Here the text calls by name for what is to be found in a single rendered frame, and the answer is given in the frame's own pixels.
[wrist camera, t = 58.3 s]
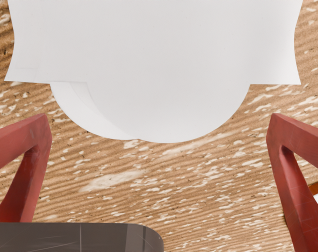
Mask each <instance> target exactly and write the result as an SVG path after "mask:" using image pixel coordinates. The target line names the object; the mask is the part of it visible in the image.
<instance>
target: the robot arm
mask: <svg viewBox="0 0 318 252"><path fill-rule="evenodd" d="M265 140H266V145H267V150H268V154H269V159H270V163H271V168H272V172H273V176H274V180H275V183H276V187H277V191H278V194H279V198H280V201H281V205H282V208H283V212H284V215H285V219H286V223H287V226H288V230H289V233H290V237H291V240H292V244H293V247H294V251H295V252H318V203H317V201H316V200H315V198H314V196H313V195H312V193H311V191H310V189H309V186H308V184H307V182H306V180H305V178H304V176H303V173H302V171H301V169H300V167H299V165H298V162H297V160H296V158H295V155H294V153H295V154H297V155H298V156H300V157H301V158H303V159H304V160H306V161H307V162H309V163H310V164H311V165H313V166H314V167H316V168H317V169H318V128H317V127H315V126H312V125H309V124H307V123H304V122H301V121H299V120H296V119H293V118H291V117H288V116H286V115H283V114H280V113H273V114H272V115H271V118H270V122H269V125H268V129H267V133H266V138H265ZM52 141H53V137H52V133H51V129H50V125H49V122H48V118H47V115H46V114H45V113H39V114H36V115H34V116H31V117H28V118H26V119H23V120H21V121H18V122H15V123H13V124H10V125H8V126H5V127H2V128H0V169H2V168H3V167H4V166H6V165H7V164H9V163H10V162H12V161H13V160H15V159H16V158H17V157H19V156H20V155H22V154H23V153H24V156H23V159H22V161H21V163H20V165H19V167H18V170H17V172H16V174H15V176H14V178H13V181H12V183H11V185H10V187H9V189H8V191H7V193H6V195H5V197H4V199H3V200H2V202H1V203H0V252H164V242H163V239H162V237H161V236H160V235H159V234H158V233H157V232H156V231H155V230H153V229H152V228H150V227H147V226H145V225H141V224H136V223H105V222H32V220H33V216H34V213H35V209H36V206H37V202H38V198H39V195H40V191H41V188H42V184H43V181H44V177H45V173H46V169H47V164H48V160H49V155H50V150H51V146H52Z"/></svg>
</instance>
